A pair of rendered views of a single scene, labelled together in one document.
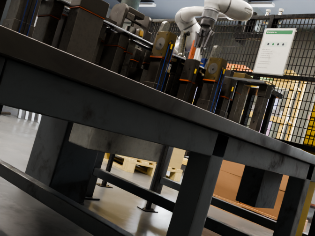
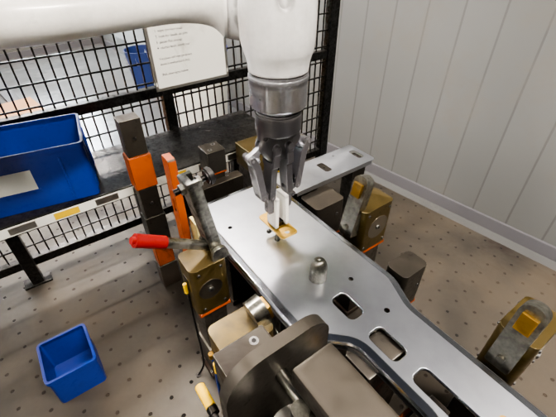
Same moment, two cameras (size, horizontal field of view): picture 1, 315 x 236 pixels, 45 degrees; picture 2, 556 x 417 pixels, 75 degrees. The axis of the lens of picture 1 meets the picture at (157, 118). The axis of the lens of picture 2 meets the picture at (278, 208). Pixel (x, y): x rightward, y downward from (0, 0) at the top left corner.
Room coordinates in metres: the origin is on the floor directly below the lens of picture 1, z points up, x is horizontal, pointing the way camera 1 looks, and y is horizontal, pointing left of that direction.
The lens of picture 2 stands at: (2.08, 0.42, 1.51)
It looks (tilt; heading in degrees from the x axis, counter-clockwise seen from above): 38 degrees down; 276
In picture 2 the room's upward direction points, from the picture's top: straight up
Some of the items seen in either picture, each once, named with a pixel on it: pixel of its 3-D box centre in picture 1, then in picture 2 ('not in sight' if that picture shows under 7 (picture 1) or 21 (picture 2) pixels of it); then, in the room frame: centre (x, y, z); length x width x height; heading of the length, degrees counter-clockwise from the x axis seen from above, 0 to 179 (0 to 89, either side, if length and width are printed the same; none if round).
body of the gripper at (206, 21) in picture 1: (206, 27); (278, 133); (2.14, -0.12, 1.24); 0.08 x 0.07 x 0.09; 42
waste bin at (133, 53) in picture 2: not in sight; (145, 67); (4.00, -3.58, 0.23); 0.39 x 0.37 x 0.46; 139
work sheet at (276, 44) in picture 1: (274, 51); (184, 24); (2.44, -0.60, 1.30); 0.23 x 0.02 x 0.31; 42
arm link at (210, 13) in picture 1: (209, 15); (278, 89); (2.14, -0.12, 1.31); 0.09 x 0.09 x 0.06
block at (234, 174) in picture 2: not in sight; (225, 224); (2.31, -0.33, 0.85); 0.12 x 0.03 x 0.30; 42
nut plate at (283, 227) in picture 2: not in sight; (277, 222); (2.14, -0.12, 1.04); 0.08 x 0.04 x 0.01; 132
